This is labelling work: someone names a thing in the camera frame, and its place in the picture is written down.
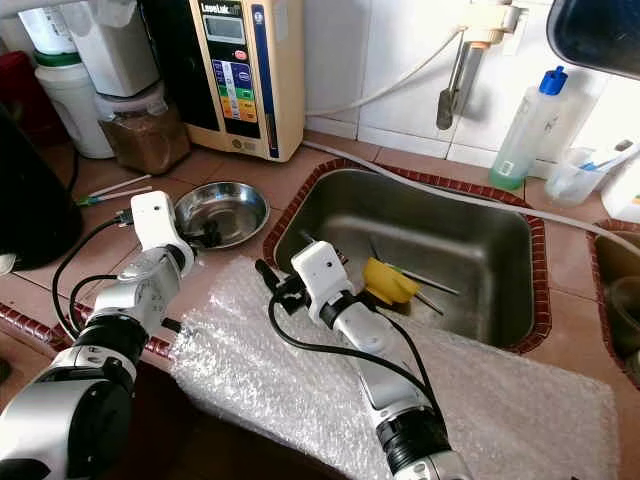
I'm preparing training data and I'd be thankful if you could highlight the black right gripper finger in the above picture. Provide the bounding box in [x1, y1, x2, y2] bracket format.
[252, 257, 286, 297]

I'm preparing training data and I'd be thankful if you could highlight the yellow plastic cup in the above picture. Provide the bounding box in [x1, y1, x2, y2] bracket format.
[362, 256, 423, 307]

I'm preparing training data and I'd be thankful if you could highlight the white green-tipped stick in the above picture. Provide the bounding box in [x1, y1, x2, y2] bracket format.
[75, 185, 154, 208]
[78, 174, 151, 201]

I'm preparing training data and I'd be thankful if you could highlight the brown powder jar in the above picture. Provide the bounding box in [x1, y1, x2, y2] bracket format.
[95, 81, 193, 177]

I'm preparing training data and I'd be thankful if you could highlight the cream water ionizer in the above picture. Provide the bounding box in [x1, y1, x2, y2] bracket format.
[140, 0, 308, 164]

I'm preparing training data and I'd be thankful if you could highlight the black kettle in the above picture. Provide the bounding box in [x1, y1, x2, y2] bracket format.
[0, 103, 85, 273]

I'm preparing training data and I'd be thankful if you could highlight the white container green lid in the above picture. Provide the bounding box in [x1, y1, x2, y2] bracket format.
[35, 50, 118, 161]

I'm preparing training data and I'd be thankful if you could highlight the large steel sink basin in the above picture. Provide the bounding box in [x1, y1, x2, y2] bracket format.
[261, 155, 551, 356]

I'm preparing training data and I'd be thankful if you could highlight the white plastic jug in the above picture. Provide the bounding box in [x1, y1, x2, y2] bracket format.
[74, 0, 158, 99]

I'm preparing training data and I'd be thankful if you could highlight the red plastic container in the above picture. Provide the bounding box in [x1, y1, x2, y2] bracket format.
[0, 50, 53, 148]

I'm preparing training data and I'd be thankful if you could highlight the clear bubble wrap sheet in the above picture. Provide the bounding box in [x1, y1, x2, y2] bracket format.
[168, 253, 623, 480]

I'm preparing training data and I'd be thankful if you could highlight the clear bottle blue cap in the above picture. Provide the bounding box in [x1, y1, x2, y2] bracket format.
[488, 66, 571, 193]

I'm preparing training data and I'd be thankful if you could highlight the clear plastic cup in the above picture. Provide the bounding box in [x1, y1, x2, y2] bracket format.
[544, 146, 613, 209]

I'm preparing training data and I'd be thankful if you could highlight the small steel sink basin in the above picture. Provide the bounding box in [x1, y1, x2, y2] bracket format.
[590, 220, 640, 389]

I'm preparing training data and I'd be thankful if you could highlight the blue white toothbrush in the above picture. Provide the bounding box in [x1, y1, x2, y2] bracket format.
[582, 140, 639, 173]

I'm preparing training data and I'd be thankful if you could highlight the white detergent bottle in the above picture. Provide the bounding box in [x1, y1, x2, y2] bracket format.
[600, 150, 640, 225]

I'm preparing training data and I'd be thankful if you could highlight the dark blue pan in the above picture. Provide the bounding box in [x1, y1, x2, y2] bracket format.
[546, 0, 640, 83]

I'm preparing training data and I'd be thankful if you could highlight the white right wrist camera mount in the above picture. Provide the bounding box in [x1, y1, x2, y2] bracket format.
[290, 239, 353, 321]

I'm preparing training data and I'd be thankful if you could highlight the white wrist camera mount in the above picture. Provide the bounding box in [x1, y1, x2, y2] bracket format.
[129, 189, 197, 265]
[290, 239, 353, 321]

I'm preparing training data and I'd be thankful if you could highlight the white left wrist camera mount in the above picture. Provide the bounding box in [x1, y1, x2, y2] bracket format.
[129, 189, 197, 265]

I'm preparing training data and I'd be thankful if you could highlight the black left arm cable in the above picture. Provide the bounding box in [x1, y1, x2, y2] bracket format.
[50, 212, 136, 346]

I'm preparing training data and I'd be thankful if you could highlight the long white hose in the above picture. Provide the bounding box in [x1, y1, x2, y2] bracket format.
[303, 141, 599, 236]

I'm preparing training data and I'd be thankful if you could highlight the white ionizer hose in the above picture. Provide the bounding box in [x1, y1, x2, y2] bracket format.
[305, 30, 476, 118]

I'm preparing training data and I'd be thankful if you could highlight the steel wall faucet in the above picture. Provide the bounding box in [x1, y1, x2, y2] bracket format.
[434, 0, 528, 133]

